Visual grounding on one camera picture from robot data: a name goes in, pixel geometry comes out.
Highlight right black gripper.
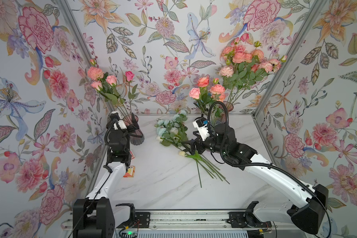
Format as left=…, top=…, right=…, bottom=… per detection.
left=183, top=130, right=231, bottom=159

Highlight smoky pink glass vase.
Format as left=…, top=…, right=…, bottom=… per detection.
left=123, top=114, right=145, bottom=146

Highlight pink rose spray stem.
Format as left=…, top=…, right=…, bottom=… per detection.
left=208, top=78, right=226, bottom=120

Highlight light pink rose stem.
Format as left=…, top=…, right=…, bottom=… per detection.
left=91, top=81, right=126, bottom=116

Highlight coral pink rose stem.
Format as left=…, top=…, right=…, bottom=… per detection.
left=196, top=76, right=214, bottom=114

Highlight small pink rose stem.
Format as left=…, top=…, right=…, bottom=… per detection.
left=105, top=75, right=128, bottom=116

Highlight magenta pink rose stem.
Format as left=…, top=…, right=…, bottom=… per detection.
left=125, top=71, right=137, bottom=114

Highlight pale pink carnation stem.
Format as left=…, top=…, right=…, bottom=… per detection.
left=219, top=66, right=238, bottom=104

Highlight peach pink peony stem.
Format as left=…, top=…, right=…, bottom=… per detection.
left=87, top=59, right=126, bottom=115

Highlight pink rose cluster stem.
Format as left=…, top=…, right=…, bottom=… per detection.
left=219, top=38, right=256, bottom=104

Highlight large pink rose stem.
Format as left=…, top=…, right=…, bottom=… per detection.
left=189, top=87, right=208, bottom=114

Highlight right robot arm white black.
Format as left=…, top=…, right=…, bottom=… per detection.
left=184, top=118, right=329, bottom=236

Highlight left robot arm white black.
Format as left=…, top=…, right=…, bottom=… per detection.
left=69, top=127, right=132, bottom=238

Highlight red glass vase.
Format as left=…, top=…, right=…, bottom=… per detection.
left=224, top=101, right=234, bottom=112

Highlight orange red card box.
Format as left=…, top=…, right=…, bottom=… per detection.
left=123, top=166, right=135, bottom=178

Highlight pink flower bouquet green stems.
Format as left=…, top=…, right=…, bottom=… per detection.
left=155, top=110, right=227, bottom=181

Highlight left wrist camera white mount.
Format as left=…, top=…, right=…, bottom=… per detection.
left=110, top=111, right=127, bottom=130

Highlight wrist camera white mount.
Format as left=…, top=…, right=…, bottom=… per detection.
left=193, top=117, right=210, bottom=141
left=110, top=111, right=127, bottom=130

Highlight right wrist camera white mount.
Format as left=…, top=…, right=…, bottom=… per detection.
left=193, top=117, right=210, bottom=141

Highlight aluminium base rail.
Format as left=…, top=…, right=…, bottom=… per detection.
left=60, top=209, right=316, bottom=238

